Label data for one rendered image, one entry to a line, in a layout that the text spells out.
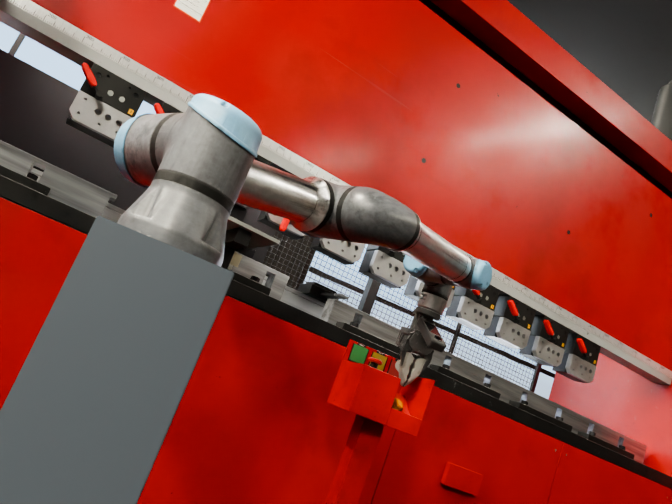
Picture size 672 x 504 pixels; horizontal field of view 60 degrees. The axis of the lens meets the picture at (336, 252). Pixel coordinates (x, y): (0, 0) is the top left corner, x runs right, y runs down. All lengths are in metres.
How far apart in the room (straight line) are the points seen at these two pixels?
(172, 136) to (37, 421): 0.40
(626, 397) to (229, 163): 2.64
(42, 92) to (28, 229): 0.83
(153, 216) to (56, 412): 0.26
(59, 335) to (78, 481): 0.17
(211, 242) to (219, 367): 0.85
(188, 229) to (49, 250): 0.80
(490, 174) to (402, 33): 0.60
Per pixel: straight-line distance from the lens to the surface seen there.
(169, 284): 0.75
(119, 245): 0.76
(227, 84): 1.83
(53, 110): 2.27
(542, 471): 2.36
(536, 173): 2.46
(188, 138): 0.84
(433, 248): 1.28
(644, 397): 3.15
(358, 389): 1.48
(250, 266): 1.77
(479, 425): 2.12
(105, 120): 1.72
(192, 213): 0.79
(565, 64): 2.67
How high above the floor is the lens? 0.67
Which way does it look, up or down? 13 degrees up
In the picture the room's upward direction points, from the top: 21 degrees clockwise
